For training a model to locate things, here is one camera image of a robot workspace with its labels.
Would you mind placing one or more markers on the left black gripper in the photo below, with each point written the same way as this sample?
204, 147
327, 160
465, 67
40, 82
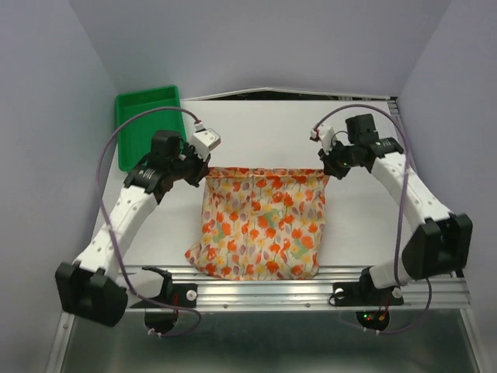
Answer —
201, 168

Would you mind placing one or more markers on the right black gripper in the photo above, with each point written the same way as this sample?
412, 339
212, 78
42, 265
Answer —
332, 166

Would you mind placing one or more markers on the orange floral skirt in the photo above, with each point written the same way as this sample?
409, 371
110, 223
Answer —
260, 224

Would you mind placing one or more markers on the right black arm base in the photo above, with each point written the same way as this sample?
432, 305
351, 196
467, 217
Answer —
373, 304

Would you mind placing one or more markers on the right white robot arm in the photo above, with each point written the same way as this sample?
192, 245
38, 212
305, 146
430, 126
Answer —
361, 131

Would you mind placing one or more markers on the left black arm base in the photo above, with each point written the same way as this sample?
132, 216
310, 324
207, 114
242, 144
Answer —
174, 315

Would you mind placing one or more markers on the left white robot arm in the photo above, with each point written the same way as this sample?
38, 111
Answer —
96, 286

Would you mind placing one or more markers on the green plastic bin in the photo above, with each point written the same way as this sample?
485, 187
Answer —
134, 141

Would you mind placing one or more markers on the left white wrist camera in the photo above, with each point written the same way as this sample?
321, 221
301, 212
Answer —
204, 142

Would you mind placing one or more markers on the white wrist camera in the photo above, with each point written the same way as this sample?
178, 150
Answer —
204, 142
325, 134

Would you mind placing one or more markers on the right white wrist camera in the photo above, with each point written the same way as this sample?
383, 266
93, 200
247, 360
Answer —
325, 134

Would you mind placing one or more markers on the aluminium front rail frame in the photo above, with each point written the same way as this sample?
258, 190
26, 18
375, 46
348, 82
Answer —
284, 326

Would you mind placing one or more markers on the aluminium right side rail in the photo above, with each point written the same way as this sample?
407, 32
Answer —
440, 238

